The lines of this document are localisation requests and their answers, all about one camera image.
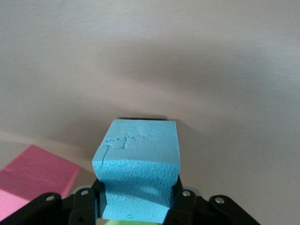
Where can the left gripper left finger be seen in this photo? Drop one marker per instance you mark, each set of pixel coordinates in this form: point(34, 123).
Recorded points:
point(79, 208)

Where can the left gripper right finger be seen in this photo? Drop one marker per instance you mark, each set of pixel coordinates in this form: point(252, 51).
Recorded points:
point(192, 211)

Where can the blue foam cube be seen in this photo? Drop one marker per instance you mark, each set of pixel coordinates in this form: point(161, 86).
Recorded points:
point(140, 150)

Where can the green foam cube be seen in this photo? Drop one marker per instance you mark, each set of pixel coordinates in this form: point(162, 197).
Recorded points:
point(122, 222)

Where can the red foam cube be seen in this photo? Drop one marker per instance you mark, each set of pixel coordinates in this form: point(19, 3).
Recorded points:
point(35, 171)

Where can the large table cover sheet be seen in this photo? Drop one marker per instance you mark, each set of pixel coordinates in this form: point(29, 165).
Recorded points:
point(140, 58)

